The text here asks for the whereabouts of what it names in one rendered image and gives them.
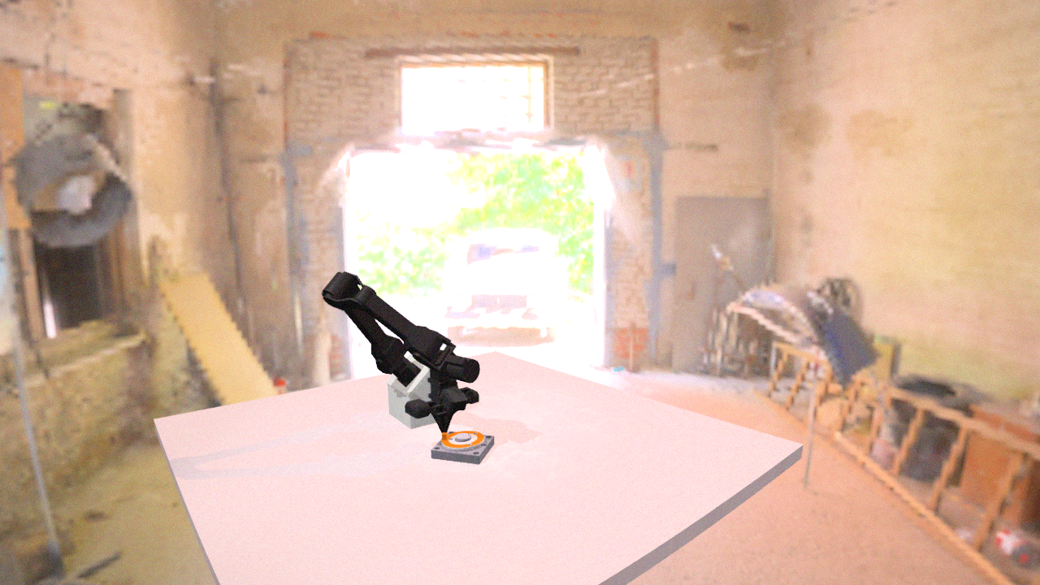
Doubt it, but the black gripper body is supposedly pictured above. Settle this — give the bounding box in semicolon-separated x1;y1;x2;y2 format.
405;376;480;418

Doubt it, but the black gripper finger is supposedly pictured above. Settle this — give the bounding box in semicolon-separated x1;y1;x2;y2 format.
431;411;447;433
444;407;457;433

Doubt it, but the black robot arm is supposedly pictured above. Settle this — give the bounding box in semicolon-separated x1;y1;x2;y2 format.
322;271;480;413

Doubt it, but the orange round plate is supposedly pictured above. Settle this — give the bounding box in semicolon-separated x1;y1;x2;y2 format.
441;431;485;451

